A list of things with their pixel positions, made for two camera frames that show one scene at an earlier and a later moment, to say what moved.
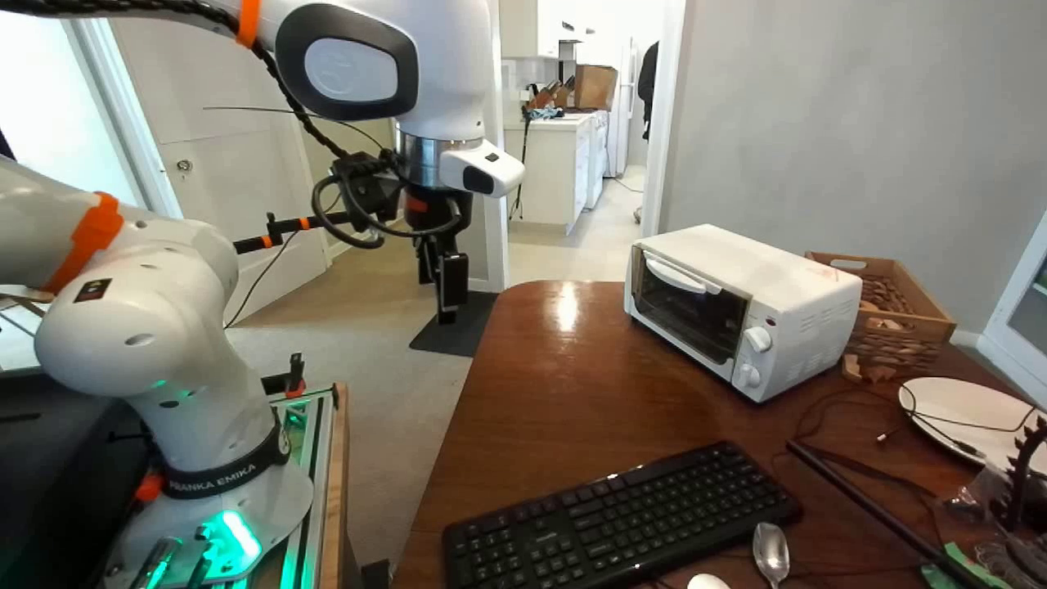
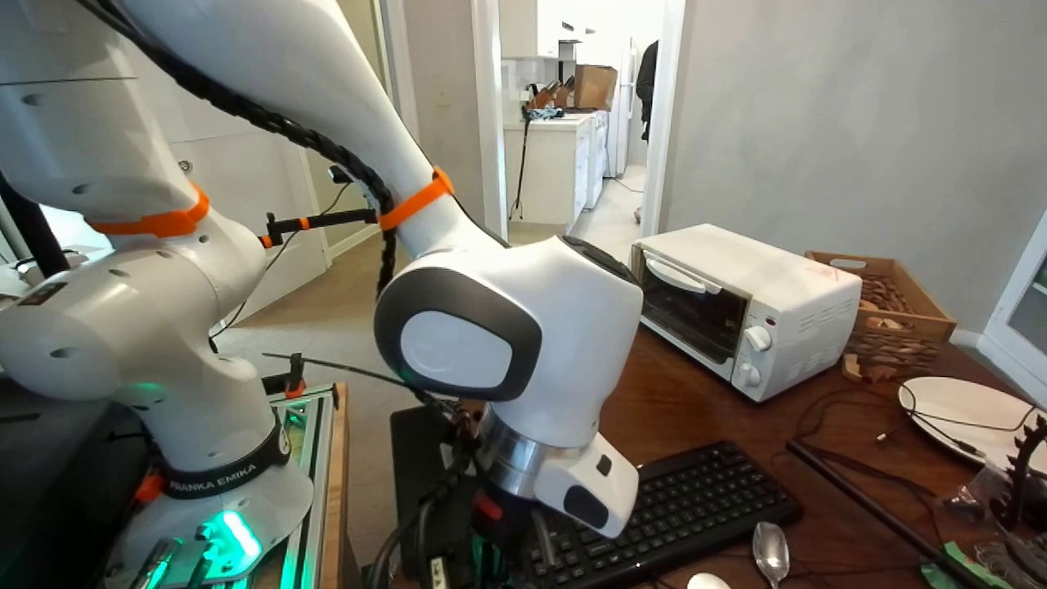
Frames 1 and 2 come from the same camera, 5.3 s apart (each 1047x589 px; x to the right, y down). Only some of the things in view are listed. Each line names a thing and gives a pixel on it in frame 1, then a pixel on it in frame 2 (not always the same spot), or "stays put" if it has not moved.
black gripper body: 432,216 → 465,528
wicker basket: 890,302 stays put
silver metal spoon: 769,554 stays put
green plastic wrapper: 951,552 stays put
